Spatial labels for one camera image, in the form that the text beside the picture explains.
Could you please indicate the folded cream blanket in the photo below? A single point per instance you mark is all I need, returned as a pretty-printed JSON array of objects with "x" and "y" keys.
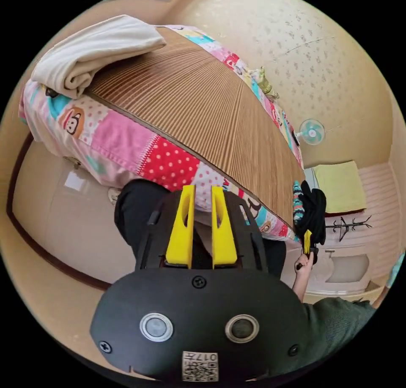
[{"x": 95, "y": 48}]

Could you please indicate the person's body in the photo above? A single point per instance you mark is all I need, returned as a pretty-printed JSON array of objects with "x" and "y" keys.
[{"x": 133, "y": 213}]

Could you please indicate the black pants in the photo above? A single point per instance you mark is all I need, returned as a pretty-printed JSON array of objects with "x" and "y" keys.
[{"x": 314, "y": 210}]

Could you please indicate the black coat rack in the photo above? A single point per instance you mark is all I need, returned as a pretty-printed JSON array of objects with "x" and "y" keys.
[{"x": 347, "y": 227}]

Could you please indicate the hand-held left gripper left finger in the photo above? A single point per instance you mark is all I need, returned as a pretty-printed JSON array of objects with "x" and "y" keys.
[{"x": 180, "y": 245}]

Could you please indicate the bed with woven mat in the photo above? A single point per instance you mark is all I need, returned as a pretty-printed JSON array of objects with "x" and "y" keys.
[{"x": 196, "y": 109}]

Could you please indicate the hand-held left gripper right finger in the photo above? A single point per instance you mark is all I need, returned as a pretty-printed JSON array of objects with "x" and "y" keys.
[{"x": 223, "y": 245}]

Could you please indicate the person's right forearm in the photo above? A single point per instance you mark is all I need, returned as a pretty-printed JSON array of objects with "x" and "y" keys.
[{"x": 300, "y": 288}]

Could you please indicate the person's right hand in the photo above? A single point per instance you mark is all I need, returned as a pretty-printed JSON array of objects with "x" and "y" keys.
[{"x": 304, "y": 264}]

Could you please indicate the yellow cloth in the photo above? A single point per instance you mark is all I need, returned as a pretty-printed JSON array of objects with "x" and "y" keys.
[{"x": 341, "y": 186}]

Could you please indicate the white and teal fan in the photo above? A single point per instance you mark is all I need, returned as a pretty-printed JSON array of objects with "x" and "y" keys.
[{"x": 312, "y": 132}]

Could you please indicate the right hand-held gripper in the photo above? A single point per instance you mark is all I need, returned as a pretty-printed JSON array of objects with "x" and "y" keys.
[{"x": 314, "y": 255}]

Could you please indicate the pile of clothes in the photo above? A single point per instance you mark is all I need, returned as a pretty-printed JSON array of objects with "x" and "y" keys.
[{"x": 297, "y": 204}]

